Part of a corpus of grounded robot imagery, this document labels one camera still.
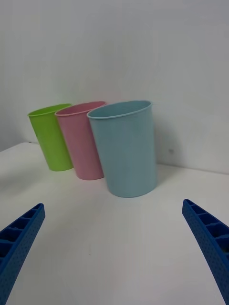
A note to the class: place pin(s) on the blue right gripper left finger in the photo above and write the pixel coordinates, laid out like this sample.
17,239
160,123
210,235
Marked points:
16,252

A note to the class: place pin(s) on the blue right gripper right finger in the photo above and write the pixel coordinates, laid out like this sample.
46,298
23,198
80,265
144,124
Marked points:
210,247

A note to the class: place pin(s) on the green plastic bin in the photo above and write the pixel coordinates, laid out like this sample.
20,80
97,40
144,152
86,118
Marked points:
51,143

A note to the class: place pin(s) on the pale blue plastic bin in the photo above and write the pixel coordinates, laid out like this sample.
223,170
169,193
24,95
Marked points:
128,157

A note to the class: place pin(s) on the pink plastic bin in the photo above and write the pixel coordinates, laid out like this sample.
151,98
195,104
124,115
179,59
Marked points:
81,147

